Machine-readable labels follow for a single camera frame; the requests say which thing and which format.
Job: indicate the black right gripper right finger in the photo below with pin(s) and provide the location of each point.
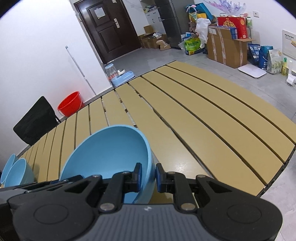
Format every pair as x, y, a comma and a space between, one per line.
179, 186

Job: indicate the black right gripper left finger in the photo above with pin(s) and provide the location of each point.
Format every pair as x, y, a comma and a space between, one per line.
115, 188

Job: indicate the large blue bowl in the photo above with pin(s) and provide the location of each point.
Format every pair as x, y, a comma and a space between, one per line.
112, 150

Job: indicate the black folding chair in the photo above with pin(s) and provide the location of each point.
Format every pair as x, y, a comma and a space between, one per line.
39, 120

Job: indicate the red plastic bucket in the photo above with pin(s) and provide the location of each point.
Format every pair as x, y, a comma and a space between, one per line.
71, 104

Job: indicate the blue pet water feeder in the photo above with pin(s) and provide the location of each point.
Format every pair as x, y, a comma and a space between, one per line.
118, 77

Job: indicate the white mop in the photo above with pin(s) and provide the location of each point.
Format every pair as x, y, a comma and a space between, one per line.
80, 70

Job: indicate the white bathroom scale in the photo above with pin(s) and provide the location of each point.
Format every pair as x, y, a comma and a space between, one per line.
252, 71

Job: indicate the large cardboard box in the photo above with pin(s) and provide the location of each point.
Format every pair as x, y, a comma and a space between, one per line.
225, 50

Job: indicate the blue pet food bag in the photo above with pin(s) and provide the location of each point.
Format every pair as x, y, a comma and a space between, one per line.
258, 55

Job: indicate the white plastic bag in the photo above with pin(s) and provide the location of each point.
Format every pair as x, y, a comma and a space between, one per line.
202, 25

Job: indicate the dark brown door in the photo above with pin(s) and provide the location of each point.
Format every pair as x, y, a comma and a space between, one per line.
109, 27

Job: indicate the white green pet food bag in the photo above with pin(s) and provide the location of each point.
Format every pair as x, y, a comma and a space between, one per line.
274, 62

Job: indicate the dark grey refrigerator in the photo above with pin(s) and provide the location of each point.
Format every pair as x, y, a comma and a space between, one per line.
175, 19

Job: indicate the red gift box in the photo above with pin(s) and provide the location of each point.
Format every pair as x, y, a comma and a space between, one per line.
235, 22

